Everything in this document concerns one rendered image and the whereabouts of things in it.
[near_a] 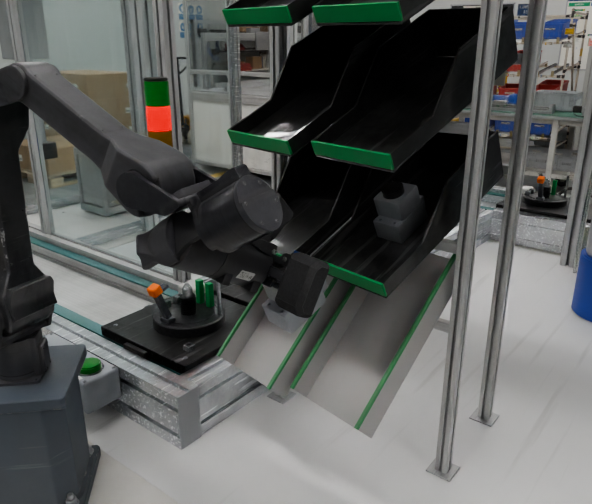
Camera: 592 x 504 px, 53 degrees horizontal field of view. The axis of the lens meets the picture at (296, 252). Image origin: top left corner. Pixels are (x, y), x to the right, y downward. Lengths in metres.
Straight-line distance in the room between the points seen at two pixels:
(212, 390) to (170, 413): 0.08
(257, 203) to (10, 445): 0.52
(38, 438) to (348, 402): 0.42
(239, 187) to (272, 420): 0.63
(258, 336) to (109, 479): 0.31
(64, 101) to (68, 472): 0.52
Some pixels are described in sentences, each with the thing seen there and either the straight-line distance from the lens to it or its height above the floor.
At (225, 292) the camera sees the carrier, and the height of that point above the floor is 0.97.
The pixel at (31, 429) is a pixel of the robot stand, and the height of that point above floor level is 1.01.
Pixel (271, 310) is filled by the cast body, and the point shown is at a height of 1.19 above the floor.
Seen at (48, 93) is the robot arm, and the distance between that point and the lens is 0.66.
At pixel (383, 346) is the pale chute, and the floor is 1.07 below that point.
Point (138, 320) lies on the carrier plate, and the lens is 1.20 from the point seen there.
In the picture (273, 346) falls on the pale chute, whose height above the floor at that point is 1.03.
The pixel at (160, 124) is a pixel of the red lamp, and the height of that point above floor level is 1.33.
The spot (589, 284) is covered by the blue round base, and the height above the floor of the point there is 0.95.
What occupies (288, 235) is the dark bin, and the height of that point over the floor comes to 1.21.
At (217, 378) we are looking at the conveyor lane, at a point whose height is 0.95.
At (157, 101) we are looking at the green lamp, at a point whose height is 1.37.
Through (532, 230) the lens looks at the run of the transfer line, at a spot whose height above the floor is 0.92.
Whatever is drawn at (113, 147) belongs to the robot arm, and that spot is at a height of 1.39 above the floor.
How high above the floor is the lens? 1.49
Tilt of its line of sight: 20 degrees down
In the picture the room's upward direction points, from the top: straight up
